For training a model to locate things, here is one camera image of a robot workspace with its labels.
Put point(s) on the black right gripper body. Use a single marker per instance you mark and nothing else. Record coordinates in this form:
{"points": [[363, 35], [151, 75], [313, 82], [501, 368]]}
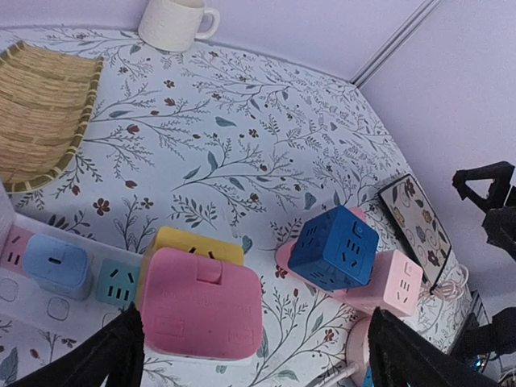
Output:
{"points": [[498, 206]]}

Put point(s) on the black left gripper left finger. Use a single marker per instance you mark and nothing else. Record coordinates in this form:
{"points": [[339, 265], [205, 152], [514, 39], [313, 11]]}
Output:
{"points": [[113, 356]]}

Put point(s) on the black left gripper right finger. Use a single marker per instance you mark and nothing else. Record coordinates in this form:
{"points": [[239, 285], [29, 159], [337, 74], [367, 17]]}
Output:
{"points": [[399, 356]]}

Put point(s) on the dark blue cube socket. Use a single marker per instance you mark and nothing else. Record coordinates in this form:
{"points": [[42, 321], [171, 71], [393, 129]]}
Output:
{"points": [[334, 250]]}

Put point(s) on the pink triangular power socket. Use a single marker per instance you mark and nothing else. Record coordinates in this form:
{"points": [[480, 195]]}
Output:
{"points": [[290, 258]]}

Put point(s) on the round pink power socket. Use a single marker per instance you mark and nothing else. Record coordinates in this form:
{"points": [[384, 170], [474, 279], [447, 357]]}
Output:
{"points": [[354, 369]]}

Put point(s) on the small pink cube socket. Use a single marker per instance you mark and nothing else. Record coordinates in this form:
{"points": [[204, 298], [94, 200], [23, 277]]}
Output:
{"points": [[394, 285]]}

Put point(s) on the pink plug adapter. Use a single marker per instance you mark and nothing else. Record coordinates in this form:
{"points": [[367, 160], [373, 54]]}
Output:
{"points": [[201, 307]]}

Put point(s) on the light blue plug adapter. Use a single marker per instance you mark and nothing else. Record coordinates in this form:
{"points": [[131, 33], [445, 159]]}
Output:
{"points": [[58, 267]]}

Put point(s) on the yellow cube socket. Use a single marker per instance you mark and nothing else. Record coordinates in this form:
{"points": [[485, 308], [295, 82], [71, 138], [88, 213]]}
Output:
{"points": [[169, 237]]}

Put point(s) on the floral square plate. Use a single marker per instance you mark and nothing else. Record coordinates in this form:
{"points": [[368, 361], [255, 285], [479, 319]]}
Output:
{"points": [[422, 230]]}

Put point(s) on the white power strip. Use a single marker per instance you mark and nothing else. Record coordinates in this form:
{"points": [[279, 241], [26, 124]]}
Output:
{"points": [[115, 271]]}

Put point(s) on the woven bamboo tray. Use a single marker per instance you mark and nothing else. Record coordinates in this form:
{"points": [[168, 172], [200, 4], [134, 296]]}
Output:
{"points": [[47, 99]]}

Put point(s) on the cream ceramic mug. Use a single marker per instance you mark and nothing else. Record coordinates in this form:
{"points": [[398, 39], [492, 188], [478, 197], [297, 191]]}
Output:
{"points": [[173, 26]]}

